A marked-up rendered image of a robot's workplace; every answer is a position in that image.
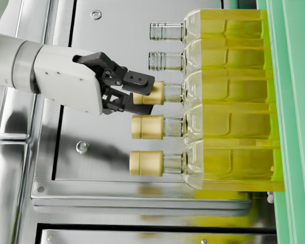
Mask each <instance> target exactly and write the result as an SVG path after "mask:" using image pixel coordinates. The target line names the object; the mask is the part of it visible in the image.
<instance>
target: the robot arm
mask: <svg viewBox="0 0 305 244"><path fill-rule="evenodd" d="M8 3H9V0H0V19H1V17H2V15H3V13H4V12H5V10H6V8H7V5H8ZM110 76H111V77H112V78H110ZM154 82H155V77H154V76H151V75H147V74H142V73H138V72H134V71H130V70H129V71H128V68H127V67H125V66H119V65H118V64H117V63H116V62H115V61H112V60H111V59H110V58H109V57H108V56H107V55H106V54H105V53H104V52H97V53H94V52H91V51H87V50H83V49H78V48H72V47H66V46H55V45H45V44H41V43H37V42H33V41H29V40H25V39H21V38H17V37H13V36H9V35H5V34H1V33H0V85H2V86H6V87H10V88H13V89H17V90H21V91H25V92H30V93H34V94H37V95H40V94H41V95H42V96H43V97H45V98H47V99H49V100H51V101H53V102H56V103H58V104H61V105H63V106H66V107H70V108H73V109H76V110H79V111H82V112H86V113H89V114H92V115H97V116H99V115H102V113H104V114H106V115H109V114H111V113H113V112H117V111H119V112H125V111H126V112H130V113H134V114H138V115H151V112H152V109H153V106H154V105H144V104H142V105H141V104H134V102H133V92H134V93H138V94H142V95H145V96H149V95H150V93H151V90H152V88H153V85H154ZM122 85H123V86H122ZM111 86H122V90H125V91H129V92H130V94H129V95H128V94H126V93H124V92H121V91H119V90H116V89H114V88H111ZM104 95H105V96H107V98H106V100H105V99H103V96H104ZM112 95H113V96H116V97H118V98H117V99H114V100H112V101H110V99H111V97H112Z"/></svg>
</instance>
